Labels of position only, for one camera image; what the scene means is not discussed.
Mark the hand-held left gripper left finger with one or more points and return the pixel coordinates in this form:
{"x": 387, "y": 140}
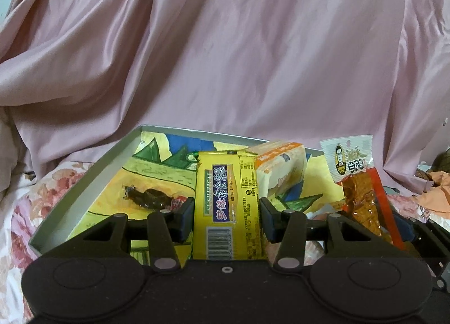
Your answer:
{"x": 184, "y": 220}

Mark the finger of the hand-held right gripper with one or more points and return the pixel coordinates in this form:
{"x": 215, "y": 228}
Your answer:
{"x": 404, "y": 229}

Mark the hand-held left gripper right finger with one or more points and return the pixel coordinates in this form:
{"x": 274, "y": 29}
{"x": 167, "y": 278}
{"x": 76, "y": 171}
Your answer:
{"x": 267, "y": 220}

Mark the dark brown snack packet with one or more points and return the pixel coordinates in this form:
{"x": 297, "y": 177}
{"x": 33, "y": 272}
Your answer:
{"x": 151, "y": 197}

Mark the yellow biscuit packet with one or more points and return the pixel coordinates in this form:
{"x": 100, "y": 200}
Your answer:
{"x": 228, "y": 204}

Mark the white-topped brown tofu packet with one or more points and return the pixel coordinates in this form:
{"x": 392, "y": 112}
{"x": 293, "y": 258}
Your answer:
{"x": 362, "y": 201}

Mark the beige orange cracker packet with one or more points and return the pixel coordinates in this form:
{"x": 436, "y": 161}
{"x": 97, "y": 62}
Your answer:
{"x": 281, "y": 169}

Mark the grey box with colourful lining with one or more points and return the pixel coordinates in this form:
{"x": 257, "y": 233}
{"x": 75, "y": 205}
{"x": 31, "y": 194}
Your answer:
{"x": 88, "y": 183}

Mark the orange cloth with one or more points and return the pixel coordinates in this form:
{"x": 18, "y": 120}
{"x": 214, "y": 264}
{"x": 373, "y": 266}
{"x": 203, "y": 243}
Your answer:
{"x": 439, "y": 188}

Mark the clear wrapped snack packet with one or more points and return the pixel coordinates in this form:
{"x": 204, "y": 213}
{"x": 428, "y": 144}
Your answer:
{"x": 323, "y": 212}

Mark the dark brown bundle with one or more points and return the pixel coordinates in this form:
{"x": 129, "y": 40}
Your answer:
{"x": 443, "y": 160}

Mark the floral bedsheet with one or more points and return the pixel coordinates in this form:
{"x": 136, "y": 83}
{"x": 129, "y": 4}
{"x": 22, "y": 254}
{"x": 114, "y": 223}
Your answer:
{"x": 21, "y": 225}

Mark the pink duvet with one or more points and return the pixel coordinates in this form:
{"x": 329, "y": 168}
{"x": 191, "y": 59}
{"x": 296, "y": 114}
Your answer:
{"x": 225, "y": 46}

